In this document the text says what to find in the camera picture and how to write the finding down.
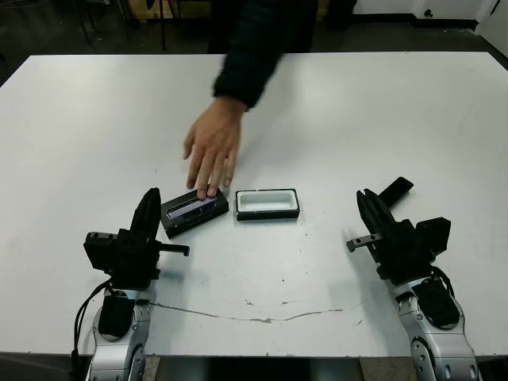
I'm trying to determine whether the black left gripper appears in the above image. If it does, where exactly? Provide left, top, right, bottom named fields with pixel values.
left=110, top=187, right=191, bottom=291

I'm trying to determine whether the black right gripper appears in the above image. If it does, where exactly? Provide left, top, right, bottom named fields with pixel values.
left=346, top=189, right=434, bottom=287

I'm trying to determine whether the black box lid with window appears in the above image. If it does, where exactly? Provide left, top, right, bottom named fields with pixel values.
left=160, top=189, right=230, bottom=240

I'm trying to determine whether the black camera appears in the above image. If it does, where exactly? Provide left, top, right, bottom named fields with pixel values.
left=379, top=176, right=415, bottom=208

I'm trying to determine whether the person's dark sleeved forearm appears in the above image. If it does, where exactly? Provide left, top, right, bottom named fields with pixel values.
left=212, top=0, right=318, bottom=110

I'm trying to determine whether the black box base white insert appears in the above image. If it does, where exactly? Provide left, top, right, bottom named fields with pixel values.
left=234, top=189, right=300, bottom=222

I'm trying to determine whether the person's bare hand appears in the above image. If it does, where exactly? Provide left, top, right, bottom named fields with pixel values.
left=183, top=97, right=245, bottom=199

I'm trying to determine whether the dark robot body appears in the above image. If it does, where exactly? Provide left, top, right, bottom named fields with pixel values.
left=208, top=356, right=360, bottom=381

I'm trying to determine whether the black chair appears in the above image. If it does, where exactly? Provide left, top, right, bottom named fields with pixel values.
left=158, top=0, right=168, bottom=52
left=77, top=0, right=138, bottom=45

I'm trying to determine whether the black trash bin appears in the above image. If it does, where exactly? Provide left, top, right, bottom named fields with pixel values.
left=325, top=0, right=356, bottom=31

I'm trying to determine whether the wooden cabinet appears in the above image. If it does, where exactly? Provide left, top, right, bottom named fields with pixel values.
left=129, top=0, right=178, bottom=19

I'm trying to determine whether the white door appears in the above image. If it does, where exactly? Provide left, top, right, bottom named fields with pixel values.
left=475, top=0, right=508, bottom=52

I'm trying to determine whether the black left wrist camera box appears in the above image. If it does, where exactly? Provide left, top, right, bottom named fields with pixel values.
left=83, top=232, right=120, bottom=275

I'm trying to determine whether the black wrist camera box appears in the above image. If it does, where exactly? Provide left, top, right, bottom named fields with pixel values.
left=83, top=232, right=120, bottom=275
left=414, top=217, right=452, bottom=261

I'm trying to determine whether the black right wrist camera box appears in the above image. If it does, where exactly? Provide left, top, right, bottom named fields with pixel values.
left=414, top=217, right=452, bottom=261

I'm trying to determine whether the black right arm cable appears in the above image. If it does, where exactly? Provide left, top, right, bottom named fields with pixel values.
left=430, top=265, right=457, bottom=302

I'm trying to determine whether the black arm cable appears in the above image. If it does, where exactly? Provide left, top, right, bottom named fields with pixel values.
left=430, top=265, right=457, bottom=302
left=71, top=279, right=114, bottom=381

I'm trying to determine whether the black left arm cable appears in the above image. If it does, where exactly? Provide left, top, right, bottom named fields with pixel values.
left=71, top=279, right=114, bottom=381

